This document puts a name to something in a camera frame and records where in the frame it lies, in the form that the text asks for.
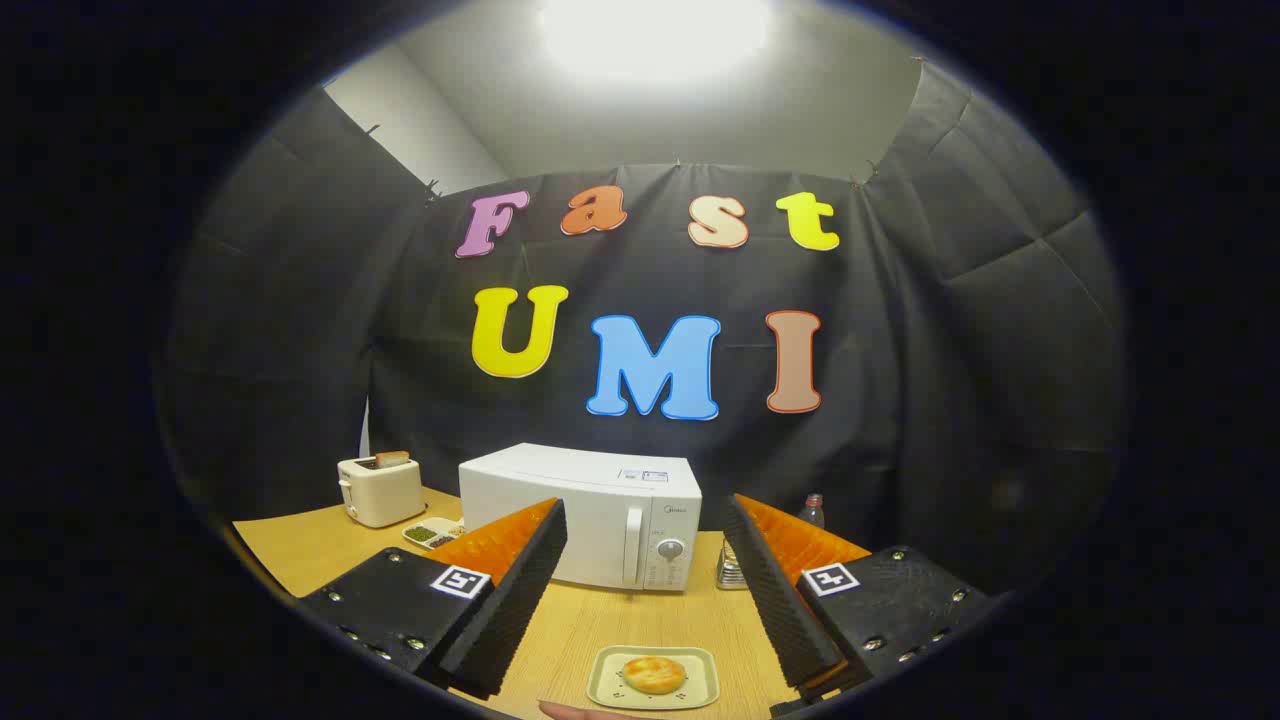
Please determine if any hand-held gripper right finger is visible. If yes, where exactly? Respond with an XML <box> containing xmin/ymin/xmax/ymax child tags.
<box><xmin>722</xmin><ymin>493</ymin><xmax>1001</xmax><ymax>701</ymax></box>

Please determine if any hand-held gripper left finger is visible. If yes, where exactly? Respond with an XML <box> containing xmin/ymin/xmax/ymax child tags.
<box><xmin>295</xmin><ymin>497</ymin><xmax>568</xmax><ymax>699</ymax></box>

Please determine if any white microwave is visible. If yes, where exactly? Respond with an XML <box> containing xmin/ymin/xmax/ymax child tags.
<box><xmin>458</xmin><ymin>443</ymin><xmax>703</xmax><ymax>592</ymax></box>

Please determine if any golden bread bun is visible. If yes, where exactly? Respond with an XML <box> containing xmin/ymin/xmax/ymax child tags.
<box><xmin>622</xmin><ymin>655</ymin><xmax>688</xmax><ymax>696</ymax></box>

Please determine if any white divided bean dish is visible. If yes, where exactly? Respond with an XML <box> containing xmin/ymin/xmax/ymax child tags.
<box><xmin>402</xmin><ymin>516</ymin><xmax>466</xmax><ymax>551</ymax></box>

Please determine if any pale green square plate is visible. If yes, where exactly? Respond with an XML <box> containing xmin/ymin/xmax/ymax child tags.
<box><xmin>586</xmin><ymin>645</ymin><xmax>721</xmax><ymax>711</ymax></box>

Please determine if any white toaster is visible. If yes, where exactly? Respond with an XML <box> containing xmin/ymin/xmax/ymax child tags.
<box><xmin>337</xmin><ymin>455</ymin><xmax>427</xmax><ymax>529</ymax></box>

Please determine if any ceiling light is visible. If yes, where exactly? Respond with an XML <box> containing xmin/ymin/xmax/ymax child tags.
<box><xmin>540</xmin><ymin>0</ymin><xmax>771</xmax><ymax>81</ymax></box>

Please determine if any metal wire basket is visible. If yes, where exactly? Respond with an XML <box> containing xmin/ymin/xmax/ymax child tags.
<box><xmin>716</xmin><ymin>535</ymin><xmax>751</xmax><ymax>591</ymax></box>

